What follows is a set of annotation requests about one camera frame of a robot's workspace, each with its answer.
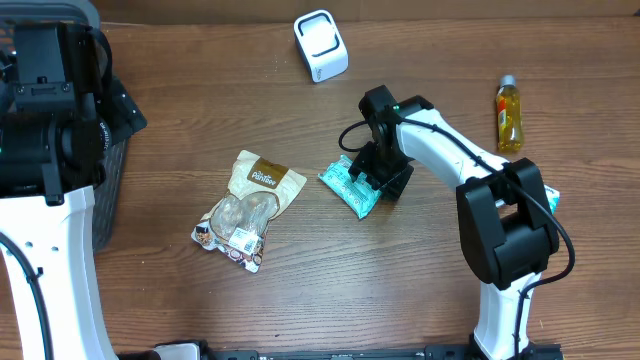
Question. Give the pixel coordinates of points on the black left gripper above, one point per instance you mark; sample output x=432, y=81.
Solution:
x=120, y=111

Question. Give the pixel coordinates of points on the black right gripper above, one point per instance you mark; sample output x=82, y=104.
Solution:
x=382, y=167

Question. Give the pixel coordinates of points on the teal snack packet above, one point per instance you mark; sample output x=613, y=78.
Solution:
x=356, y=193

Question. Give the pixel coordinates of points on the yellow oil bottle silver cap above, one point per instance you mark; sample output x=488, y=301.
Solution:
x=509, y=116

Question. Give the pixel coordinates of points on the brown cookie bag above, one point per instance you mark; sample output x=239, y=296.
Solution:
x=258, y=192

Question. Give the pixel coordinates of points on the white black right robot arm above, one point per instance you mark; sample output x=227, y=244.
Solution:
x=505, y=225

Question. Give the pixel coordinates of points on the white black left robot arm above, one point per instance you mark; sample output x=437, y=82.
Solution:
x=65, y=109

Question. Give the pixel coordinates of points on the white barcode scanner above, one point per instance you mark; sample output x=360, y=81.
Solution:
x=320, y=44

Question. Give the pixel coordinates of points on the grey plastic shopping basket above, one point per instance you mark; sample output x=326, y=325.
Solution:
x=106, y=195

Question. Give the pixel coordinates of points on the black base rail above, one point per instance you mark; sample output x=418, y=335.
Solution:
x=345, y=355

